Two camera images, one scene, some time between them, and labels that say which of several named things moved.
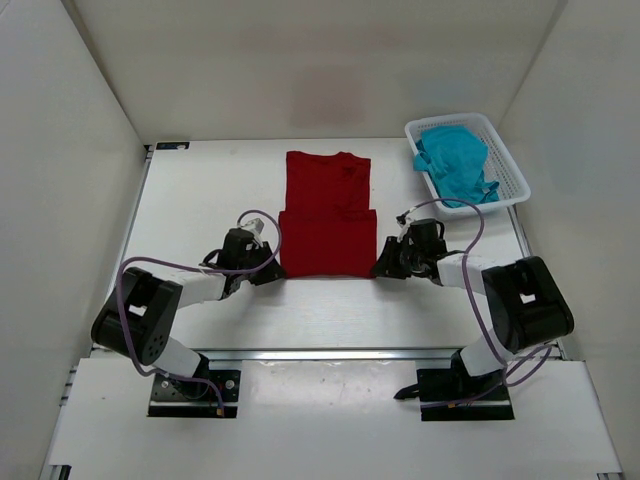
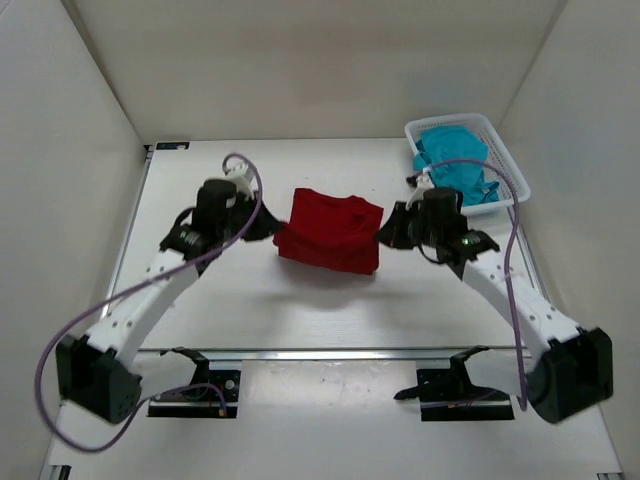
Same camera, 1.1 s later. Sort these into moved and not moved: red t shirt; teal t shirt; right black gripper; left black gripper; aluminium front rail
Moved: red t shirt; left black gripper; right black gripper
Not moved: aluminium front rail; teal t shirt
